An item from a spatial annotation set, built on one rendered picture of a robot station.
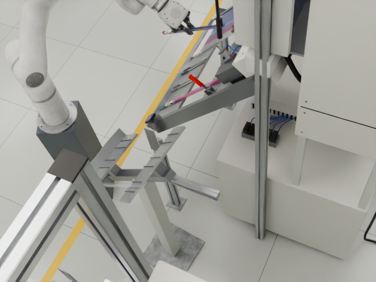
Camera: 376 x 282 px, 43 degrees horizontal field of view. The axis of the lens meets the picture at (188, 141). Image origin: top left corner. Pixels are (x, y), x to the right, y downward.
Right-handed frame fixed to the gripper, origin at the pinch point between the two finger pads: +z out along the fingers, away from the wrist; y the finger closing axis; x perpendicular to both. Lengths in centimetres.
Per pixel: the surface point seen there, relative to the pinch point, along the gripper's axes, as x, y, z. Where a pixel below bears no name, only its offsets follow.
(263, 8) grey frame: -87, -18, -6
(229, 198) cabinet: 17, -46, 69
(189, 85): -2.4, -20.2, 13.3
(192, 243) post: 39, -73, 76
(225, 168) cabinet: -4, -39, 48
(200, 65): 1.4, -8.9, 13.5
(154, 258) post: 44, -91, 65
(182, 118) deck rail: -13.3, -36.1, 15.7
